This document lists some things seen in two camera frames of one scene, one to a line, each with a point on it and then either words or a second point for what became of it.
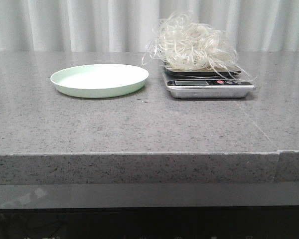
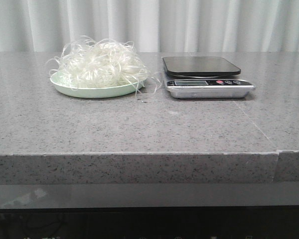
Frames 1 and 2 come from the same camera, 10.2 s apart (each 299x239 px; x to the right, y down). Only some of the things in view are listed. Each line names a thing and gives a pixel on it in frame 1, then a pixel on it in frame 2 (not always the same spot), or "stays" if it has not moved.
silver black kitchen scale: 223,83 stays
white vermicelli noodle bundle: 181,44 to 88,63
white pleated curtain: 130,25 stays
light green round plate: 99,80 stays
